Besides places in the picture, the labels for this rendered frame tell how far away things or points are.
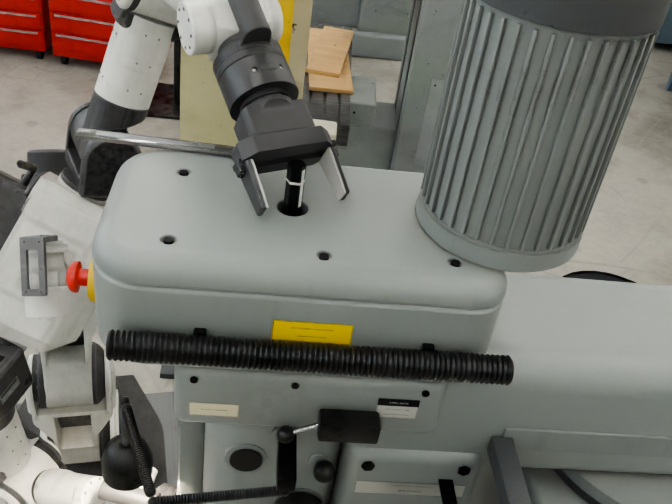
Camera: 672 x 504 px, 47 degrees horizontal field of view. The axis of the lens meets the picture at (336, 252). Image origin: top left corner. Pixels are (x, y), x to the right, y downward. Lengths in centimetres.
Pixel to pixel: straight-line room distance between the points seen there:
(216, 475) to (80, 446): 106
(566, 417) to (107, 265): 60
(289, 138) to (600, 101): 34
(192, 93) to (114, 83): 150
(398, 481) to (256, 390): 26
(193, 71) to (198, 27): 177
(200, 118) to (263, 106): 189
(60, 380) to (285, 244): 109
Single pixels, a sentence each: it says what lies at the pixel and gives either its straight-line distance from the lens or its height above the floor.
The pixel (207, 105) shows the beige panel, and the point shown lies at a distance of 278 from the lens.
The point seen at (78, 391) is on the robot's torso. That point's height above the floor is 103.
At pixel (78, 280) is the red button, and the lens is 101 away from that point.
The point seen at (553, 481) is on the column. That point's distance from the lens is 119.
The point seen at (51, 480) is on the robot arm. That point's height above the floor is 118.
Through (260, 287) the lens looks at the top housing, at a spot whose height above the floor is 187.
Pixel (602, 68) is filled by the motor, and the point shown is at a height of 213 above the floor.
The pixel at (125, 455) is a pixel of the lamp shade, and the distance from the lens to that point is 116.
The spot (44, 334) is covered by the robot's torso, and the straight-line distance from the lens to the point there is 134.
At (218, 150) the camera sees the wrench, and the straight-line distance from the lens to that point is 102.
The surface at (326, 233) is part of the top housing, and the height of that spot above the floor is 189.
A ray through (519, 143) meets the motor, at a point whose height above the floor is 205.
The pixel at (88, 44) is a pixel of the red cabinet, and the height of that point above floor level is 20.
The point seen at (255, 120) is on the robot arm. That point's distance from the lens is 91.
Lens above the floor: 239
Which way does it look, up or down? 35 degrees down
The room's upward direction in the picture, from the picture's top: 9 degrees clockwise
